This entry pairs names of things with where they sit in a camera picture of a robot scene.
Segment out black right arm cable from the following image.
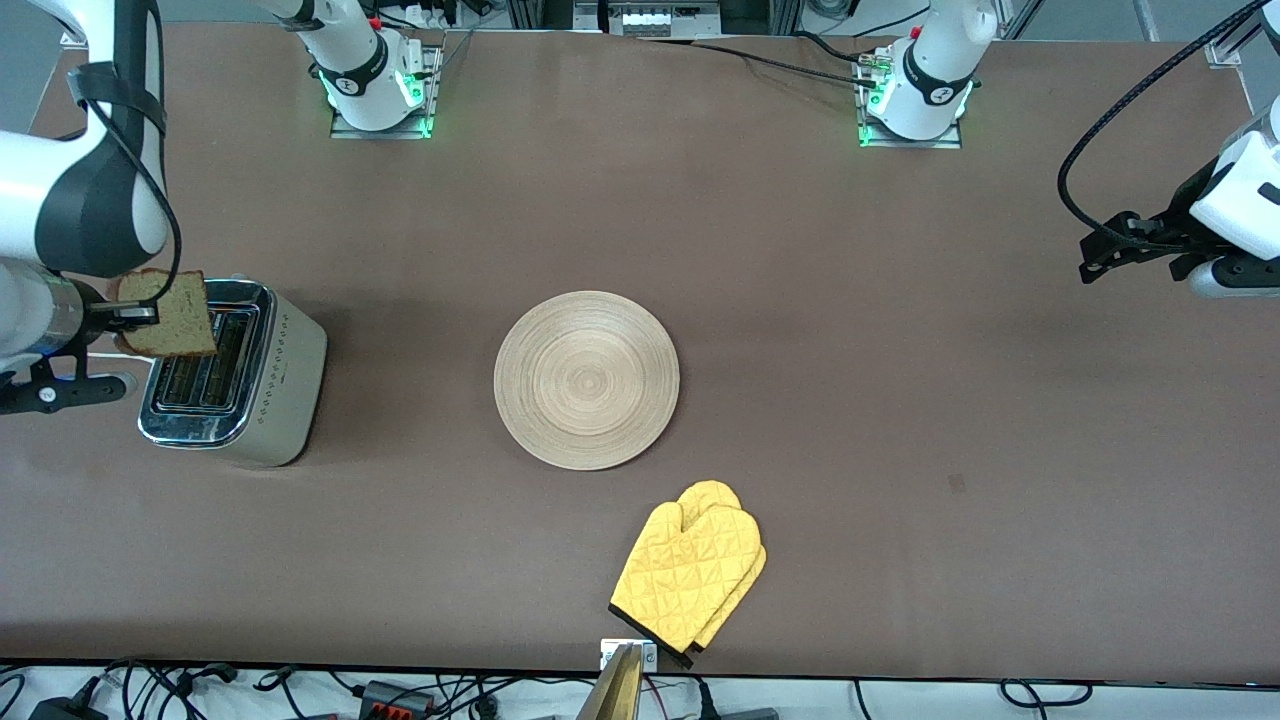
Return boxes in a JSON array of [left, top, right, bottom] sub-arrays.
[[65, 60, 184, 303]]

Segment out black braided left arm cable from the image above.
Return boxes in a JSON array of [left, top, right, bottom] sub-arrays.
[[1057, 0, 1273, 251]]

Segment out yellow quilted oven mitt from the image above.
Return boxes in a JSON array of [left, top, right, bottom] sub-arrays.
[[655, 480, 769, 669], [609, 500, 764, 658]]

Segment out slice of brown bread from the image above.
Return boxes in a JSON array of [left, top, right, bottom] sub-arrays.
[[108, 269, 220, 359]]

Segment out thin black table cable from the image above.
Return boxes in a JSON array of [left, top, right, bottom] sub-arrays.
[[640, 38, 881, 91]]

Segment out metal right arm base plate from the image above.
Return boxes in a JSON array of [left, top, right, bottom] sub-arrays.
[[330, 40, 442, 141]]

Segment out round wooden plate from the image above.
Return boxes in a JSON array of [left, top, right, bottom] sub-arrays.
[[493, 290, 681, 472]]

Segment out black and red connector block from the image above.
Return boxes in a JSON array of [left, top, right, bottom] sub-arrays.
[[358, 680, 438, 717]]

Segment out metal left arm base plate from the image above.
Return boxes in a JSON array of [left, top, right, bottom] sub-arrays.
[[855, 45, 966, 151]]

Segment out gold metal bar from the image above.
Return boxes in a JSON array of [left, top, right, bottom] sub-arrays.
[[575, 645, 643, 720]]

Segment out small silver metal bracket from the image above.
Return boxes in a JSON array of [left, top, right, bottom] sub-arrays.
[[600, 640, 659, 673]]

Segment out silver two-slot toaster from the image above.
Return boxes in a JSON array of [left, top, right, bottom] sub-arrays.
[[137, 278, 329, 468]]

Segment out thick black table cable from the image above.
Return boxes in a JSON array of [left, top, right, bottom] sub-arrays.
[[793, 30, 881, 67]]

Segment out aluminium frame profile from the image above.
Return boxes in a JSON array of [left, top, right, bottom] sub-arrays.
[[1205, 0, 1266, 68]]

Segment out white power strip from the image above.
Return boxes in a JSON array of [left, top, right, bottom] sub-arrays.
[[597, 0, 723, 38]]

